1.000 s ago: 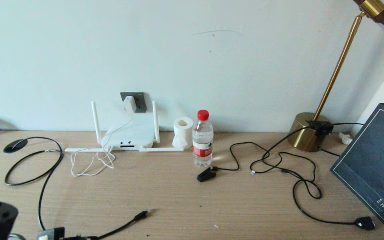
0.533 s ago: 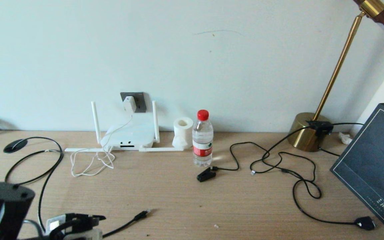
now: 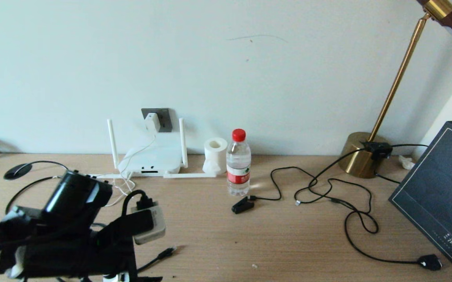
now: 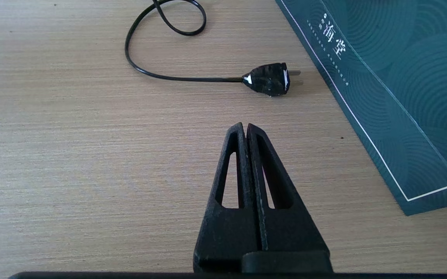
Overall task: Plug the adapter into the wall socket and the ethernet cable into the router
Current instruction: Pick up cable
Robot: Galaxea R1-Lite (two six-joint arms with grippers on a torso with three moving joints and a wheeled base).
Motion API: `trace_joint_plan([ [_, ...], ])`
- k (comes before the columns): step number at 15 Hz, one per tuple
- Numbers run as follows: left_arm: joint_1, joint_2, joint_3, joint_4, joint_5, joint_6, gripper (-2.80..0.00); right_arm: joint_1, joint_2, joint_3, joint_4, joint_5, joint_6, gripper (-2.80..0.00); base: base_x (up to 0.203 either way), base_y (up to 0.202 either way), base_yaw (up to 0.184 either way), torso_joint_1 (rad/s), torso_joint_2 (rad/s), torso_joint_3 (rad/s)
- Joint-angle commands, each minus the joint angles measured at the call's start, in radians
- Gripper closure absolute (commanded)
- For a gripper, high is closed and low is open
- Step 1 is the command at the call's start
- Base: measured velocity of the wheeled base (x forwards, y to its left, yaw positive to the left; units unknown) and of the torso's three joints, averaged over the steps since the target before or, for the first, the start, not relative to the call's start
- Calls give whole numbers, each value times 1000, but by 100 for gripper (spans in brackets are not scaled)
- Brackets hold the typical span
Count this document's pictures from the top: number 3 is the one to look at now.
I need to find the white toilet paper roll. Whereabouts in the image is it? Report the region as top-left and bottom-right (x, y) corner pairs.
(203, 137), (228, 175)

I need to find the white router with antennas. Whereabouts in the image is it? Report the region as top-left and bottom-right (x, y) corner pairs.
(89, 118), (217, 179)

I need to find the black cable with white tip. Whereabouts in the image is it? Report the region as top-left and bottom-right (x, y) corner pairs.
(294, 146), (368, 206)

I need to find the black inline switch box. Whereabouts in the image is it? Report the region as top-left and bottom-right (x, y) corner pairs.
(362, 141), (430, 184)

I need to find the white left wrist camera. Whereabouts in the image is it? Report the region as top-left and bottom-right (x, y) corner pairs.
(131, 200), (167, 246)

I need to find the crumpled white tissue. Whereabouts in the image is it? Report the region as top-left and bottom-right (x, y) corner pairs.
(398, 155), (416, 170)

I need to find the grey wall socket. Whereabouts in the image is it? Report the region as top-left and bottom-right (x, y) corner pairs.
(141, 108), (173, 133)

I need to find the thin white adapter cable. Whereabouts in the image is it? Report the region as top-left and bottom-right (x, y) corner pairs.
(104, 131), (158, 207)

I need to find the red-capped water bottle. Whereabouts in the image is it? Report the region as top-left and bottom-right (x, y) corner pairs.
(226, 128), (252, 197)

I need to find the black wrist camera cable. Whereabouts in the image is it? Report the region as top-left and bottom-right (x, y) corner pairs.
(122, 190), (158, 215)

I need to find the brass desk lamp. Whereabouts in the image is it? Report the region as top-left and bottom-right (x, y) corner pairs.
(338, 0), (452, 179)

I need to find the black ethernet cable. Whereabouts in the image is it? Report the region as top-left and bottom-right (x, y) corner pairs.
(137, 246), (177, 273)

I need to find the white power adapter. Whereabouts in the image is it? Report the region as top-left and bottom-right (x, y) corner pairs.
(145, 113), (161, 133)

